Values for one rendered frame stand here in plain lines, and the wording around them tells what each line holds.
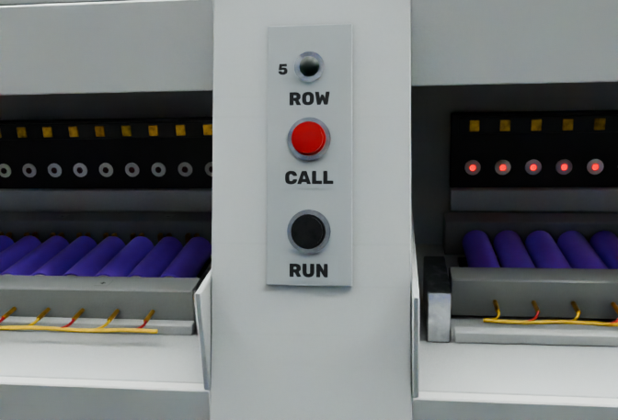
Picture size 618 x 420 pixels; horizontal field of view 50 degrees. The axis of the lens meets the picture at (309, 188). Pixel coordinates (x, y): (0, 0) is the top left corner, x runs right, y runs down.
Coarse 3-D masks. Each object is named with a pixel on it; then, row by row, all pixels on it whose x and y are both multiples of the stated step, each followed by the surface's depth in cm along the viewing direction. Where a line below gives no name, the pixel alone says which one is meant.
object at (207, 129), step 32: (0, 128) 50; (32, 128) 49; (64, 128) 49; (96, 128) 49; (128, 128) 48; (160, 128) 48; (192, 128) 48; (0, 160) 51; (32, 160) 50; (64, 160) 50; (96, 160) 50; (128, 160) 50; (160, 160) 49; (192, 160) 49
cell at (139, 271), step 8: (160, 240) 45; (168, 240) 45; (176, 240) 45; (160, 248) 43; (168, 248) 44; (176, 248) 45; (152, 256) 42; (160, 256) 42; (168, 256) 43; (144, 264) 41; (152, 264) 41; (160, 264) 42; (168, 264) 43; (136, 272) 40; (144, 272) 40; (152, 272) 40; (160, 272) 41
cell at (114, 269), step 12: (132, 240) 45; (144, 240) 45; (120, 252) 43; (132, 252) 43; (144, 252) 44; (108, 264) 41; (120, 264) 41; (132, 264) 42; (96, 276) 40; (108, 276) 40; (120, 276) 41
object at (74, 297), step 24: (0, 288) 38; (24, 288) 37; (48, 288) 37; (72, 288) 37; (96, 288) 37; (120, 288) 37; (144, 288) 37; (168, 288) 37; (192, 288) 36; (0, 312) 38; (24, 312) 38; (48, 312) 38; (72, 312) 37; (96, 312) 37; (120, 312) 37; (144, 312) 37; (168, 312) 37; (192, 312) 36
